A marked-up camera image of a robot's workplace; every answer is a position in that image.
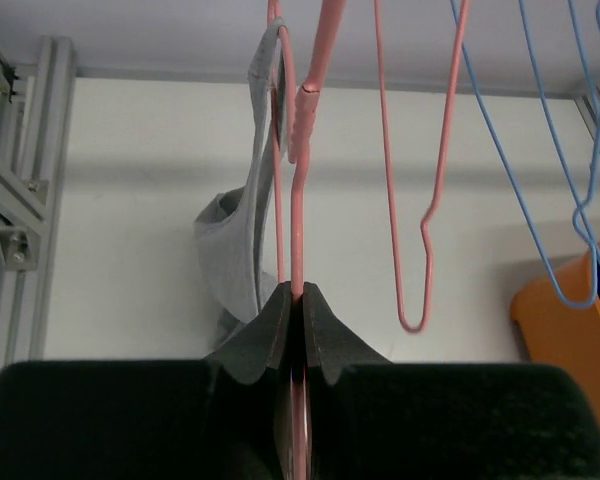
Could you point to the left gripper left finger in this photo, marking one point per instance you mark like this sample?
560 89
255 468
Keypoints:
251 402

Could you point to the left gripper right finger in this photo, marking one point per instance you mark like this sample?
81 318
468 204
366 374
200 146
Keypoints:
337 358

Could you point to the pink hanger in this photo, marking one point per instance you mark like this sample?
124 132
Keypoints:
294 111
461 21

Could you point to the grey tank top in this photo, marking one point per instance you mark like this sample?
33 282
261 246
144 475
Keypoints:
229 231

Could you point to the blue hanger of white top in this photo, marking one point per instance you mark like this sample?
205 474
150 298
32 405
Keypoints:
577 291

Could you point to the blue hanger of red top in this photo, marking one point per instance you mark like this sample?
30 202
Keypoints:
579 217

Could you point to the blue hanger of green top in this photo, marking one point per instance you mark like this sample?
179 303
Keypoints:
582 103

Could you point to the orange plastic basket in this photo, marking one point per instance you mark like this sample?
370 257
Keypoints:
561 336

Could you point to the aluminium frame posts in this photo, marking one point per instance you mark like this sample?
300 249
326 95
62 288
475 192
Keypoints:
35 111

